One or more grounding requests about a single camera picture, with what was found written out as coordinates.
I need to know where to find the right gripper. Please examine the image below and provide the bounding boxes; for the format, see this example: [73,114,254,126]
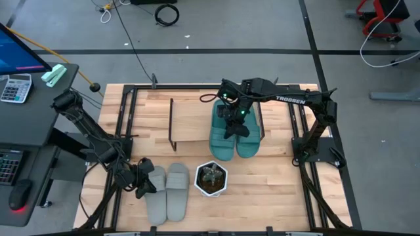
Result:
[218,100,252,140]

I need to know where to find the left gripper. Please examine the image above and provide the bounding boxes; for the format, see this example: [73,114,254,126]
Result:
[129,157,158,200]

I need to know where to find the teal foam slide sandal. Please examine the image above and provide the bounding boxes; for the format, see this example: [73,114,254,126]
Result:
[209,99,237,163]
[234,106,263,159]

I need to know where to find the grey foam slide sandal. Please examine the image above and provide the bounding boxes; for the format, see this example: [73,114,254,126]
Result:
[165,162,191,223]
[144,165,168,227]

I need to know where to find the small green cactus plant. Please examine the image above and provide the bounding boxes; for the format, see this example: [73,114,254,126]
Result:
[200,163,224,188]

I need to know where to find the white hexagonal plant pot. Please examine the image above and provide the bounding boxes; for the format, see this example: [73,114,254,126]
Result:
[194,160,229,198]

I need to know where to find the black desk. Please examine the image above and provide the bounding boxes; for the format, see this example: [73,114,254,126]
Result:
[0,62,80,227]

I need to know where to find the black computer mouse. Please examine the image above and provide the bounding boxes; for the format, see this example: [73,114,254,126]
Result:
[8,178,33,212]

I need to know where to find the black keyboard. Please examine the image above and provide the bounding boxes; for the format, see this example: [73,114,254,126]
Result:
[0,149,24,187]

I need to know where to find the grey desk calculator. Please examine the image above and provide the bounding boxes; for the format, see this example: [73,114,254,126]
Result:
[0,73,33,104]

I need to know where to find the grey desk leg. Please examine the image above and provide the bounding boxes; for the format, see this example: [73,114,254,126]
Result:
[369,49,420,102]

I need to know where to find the computer monitor with blue screen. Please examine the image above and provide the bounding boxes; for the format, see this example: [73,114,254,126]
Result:
[0,22,53,77]

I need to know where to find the red and black chair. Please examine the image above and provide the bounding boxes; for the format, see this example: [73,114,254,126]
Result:
[345,0,411,43]

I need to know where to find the wooden shelf with black frame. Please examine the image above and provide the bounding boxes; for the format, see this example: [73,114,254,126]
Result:
[168,96,266,153]

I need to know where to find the black table frame rails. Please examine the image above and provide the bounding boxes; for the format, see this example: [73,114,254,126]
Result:
[77,83,364,236]

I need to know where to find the long black floor cable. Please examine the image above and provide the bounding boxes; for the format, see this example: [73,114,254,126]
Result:
[111,0,156,83]

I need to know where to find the coiled black cable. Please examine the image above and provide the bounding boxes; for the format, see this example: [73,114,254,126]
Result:
[154,3,180,28]

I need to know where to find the long white cable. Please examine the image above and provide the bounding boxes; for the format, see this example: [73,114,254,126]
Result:
[359,0,420,69]

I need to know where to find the short white cable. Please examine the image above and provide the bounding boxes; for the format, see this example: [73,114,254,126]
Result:
[99,7,113,24]

